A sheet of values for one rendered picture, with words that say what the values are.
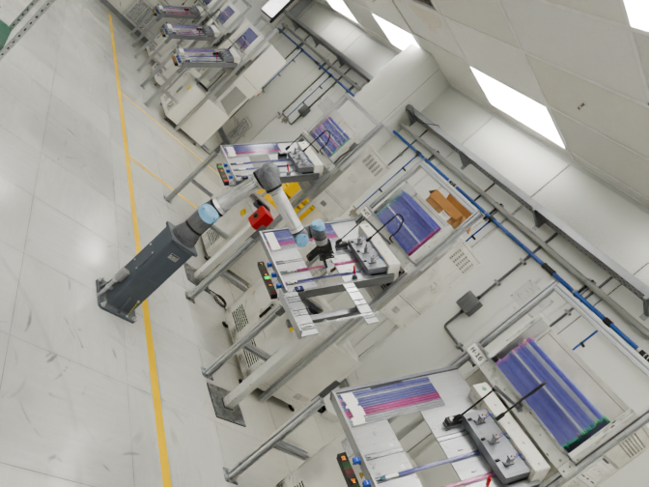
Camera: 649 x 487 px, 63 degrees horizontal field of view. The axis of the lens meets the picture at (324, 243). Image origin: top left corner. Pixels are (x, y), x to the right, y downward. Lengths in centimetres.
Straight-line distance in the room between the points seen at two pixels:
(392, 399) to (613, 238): 268
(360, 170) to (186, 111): 348
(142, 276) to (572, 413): 222
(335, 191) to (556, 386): 267
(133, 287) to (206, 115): 478
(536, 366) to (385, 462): 85
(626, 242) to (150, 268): 354
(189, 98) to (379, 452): 584
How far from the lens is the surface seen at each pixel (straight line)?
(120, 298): 312
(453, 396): 282
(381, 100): 649
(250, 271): 485
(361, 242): 354
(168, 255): 298
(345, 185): 466
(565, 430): 263
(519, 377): 276
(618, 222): 486
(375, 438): 254
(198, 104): 748
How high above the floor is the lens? 155
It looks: 9 degrees down
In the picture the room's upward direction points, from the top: 48 degrees clockwise
